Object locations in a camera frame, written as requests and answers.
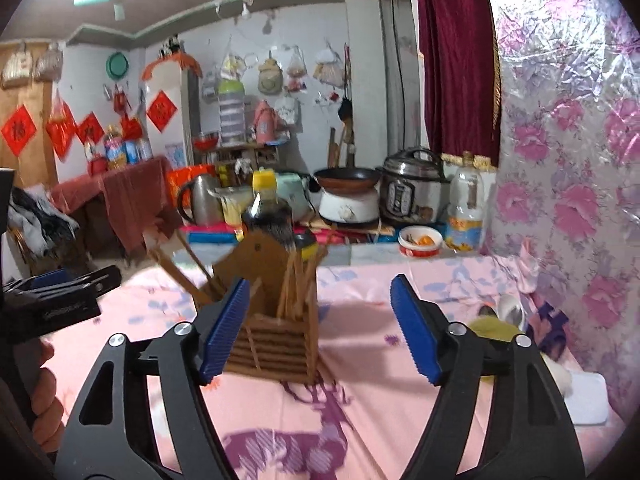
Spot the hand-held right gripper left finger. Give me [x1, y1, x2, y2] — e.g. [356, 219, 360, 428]
[54, 277, 251, 480]

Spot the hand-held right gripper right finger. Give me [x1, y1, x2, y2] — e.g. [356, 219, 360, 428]
[390, 274, 586, 480]

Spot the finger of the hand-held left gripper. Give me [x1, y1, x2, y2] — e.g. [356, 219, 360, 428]
[2, 269, 71, 293]
[10, 266, 122, 307]

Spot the wooden slatted chopstick holder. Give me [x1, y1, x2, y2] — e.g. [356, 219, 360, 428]
[192, 232, 321, 386]

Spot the bunch of wooden chopsticks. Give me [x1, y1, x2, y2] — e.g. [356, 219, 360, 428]
[147, 230, 323, 323]

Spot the person's left hand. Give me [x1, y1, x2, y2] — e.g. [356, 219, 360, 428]
[30, 337, 67, 454]

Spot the grey clothes pile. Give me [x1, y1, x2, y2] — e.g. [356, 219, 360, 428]
[7, 187, 81, 256]

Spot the red and white bowl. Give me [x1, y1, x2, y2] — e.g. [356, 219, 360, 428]
[398, 225, 444, 257]

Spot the pink deer printed bedsheet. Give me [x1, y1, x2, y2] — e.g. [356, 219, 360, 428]
[47, 265, 611, 480]

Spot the red cloth covered table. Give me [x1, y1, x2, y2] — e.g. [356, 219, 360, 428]
[50, 156, 173, 256]

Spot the dark sauce bottle yellow cap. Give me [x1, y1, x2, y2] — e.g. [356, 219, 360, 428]
[241, 170, 295, 251]

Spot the steel kettle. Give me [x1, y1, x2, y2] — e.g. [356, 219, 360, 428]
[177, 174, 224, 227]

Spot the dark blue cloth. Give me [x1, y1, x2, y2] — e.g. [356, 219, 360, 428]
[530, 300, 571, 356]

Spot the clear cooking oil bottle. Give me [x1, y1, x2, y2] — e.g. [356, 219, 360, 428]
[445, 151, 485, 252]

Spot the yellow oil bottle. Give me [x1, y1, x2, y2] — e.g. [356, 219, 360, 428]
[104, 125, 128, 170]

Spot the steel electric pressure cooker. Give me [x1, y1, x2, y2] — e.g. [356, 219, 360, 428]
[379, 147, 451, 226]

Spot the red diamond paper poster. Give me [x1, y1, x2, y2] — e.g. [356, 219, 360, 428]
[146, 91, 175, 133]
[1, 105, 38, 156]
[76, 112, 105, 146]

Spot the brown wok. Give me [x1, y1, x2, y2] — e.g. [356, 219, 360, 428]
[312, 167, 382, 192]

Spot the white plastic lid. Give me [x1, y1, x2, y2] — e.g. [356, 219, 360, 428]
[565, 372, 610, 426]

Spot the white refrigerator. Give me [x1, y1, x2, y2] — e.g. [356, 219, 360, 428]
[142, 57, 201, 171]

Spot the striped stacked container green lid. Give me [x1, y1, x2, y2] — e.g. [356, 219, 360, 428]
[218, 80, 246, 147]

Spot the green round plate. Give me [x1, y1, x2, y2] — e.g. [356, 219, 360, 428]
[106, 52, 129, 80]

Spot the cream hanging pouch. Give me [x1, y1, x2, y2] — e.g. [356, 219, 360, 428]
[257, 57, 283, 95]

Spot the dark red curtain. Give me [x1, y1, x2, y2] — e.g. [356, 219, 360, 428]
[415, 0, 501, 166]

